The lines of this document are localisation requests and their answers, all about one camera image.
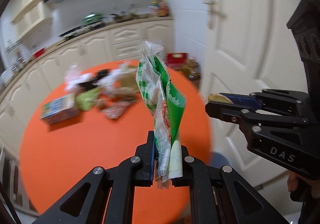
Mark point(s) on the green electric cooker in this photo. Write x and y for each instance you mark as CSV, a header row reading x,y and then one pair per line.
x,y
92,18

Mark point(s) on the brass door handle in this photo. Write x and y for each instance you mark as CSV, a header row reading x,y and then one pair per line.
x,y
212,11

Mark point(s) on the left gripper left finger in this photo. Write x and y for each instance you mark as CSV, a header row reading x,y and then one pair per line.
x,y
106,195

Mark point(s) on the orange round table cloth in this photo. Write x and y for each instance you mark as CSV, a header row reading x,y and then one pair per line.
x,y
53,158

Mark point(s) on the red basin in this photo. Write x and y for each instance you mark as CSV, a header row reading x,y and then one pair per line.
x,y
39,52

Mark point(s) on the green white snack wrapper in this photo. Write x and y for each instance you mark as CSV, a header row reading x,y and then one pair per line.
x,y
166,105

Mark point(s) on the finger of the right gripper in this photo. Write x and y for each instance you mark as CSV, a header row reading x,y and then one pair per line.
x,y
281,102
262,129

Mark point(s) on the light green plastic bag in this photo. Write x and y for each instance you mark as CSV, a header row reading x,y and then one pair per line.
x,y
86,100

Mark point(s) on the red snack wrapper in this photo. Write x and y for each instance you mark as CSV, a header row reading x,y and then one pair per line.
x,y
116,110

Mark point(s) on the white door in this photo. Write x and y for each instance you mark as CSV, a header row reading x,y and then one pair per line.
x,y
252,49

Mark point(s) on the brown food scrap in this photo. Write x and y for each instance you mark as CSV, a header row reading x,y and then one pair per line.
x,y
219,98

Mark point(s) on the blue trash bin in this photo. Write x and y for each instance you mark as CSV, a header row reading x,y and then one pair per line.
x,y
218,160

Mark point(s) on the cream lower kitchen cabinets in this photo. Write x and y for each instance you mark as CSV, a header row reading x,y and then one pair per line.
x,y
105,48

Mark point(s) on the black steak sauce packet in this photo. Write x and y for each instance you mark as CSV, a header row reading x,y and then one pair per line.
x,y
119,86

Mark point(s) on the condiment bottles group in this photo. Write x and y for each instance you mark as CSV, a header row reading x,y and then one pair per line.
x,y
159,8

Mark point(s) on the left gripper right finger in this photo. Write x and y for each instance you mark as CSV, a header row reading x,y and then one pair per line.
x,y
222,195

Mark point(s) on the red rice bag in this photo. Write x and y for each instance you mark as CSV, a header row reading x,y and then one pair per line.
x,y
175,60

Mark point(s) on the colourful cardboard box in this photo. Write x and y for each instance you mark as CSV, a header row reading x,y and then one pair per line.
x,y
60,109

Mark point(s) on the hanging utensil rack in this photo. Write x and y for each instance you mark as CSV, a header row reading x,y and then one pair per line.
x,y
16,59

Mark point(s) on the clear white plastic bag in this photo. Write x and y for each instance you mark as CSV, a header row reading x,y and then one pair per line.
x,y
73,77

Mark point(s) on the black gas stove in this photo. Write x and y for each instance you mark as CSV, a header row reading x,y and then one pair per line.
x,y
78,31

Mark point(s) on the operator hand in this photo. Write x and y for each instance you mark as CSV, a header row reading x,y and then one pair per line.
x,y
295,187

